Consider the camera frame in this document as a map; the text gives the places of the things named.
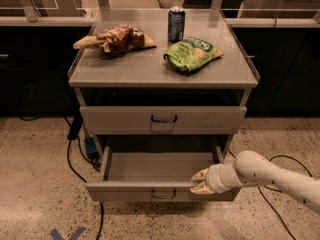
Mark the blue soda can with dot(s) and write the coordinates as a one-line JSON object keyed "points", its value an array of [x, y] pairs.
{"points": [[176, 24]]}

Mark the grey drawer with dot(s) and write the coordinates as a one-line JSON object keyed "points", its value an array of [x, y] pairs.
{"points": [[152, 177], [145, 120]]}

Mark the blue box behind cabinet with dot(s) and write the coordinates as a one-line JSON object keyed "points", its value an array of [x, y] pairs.
{"points": [[90, 147]]}

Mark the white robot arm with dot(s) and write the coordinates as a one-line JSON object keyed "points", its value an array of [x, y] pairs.
{"points": [[250, 169]]}

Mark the black power adapter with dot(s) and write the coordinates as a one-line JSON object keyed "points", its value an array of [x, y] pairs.
{"points": [[75, 127]]}

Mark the blue tape cross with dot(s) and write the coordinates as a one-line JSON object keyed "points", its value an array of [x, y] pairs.
{"points": [[55, 234]]}

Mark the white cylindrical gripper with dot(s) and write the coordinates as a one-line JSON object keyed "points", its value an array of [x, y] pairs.
{"points": [[214, 179]]}

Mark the green chip bag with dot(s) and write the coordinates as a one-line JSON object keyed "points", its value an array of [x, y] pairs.
{"points": [[191, 54]]}

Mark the grey drawer cabinet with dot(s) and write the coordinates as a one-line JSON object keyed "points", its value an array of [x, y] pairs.
{"points": [[144, 78]]}

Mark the brown chip bag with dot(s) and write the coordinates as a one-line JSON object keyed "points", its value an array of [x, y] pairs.
{"points": [[117, 39]]}

